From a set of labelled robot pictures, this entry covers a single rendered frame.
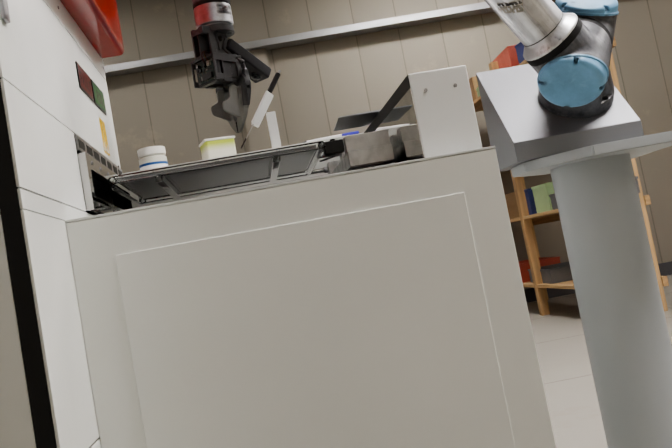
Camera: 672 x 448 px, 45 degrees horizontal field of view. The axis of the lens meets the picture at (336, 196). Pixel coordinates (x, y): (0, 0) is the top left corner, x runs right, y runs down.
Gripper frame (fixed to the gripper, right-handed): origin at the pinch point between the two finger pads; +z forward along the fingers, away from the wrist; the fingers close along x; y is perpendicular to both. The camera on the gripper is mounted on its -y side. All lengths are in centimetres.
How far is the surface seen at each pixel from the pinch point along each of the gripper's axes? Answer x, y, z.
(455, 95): 51, 2, 8
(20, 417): 28, 66, 40
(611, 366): 47, -42, 60
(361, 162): 29.1, 0.2, 13.6
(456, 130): 51, 2, 13
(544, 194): -152, -419, 13
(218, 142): -25.5, -15.7, -2.4
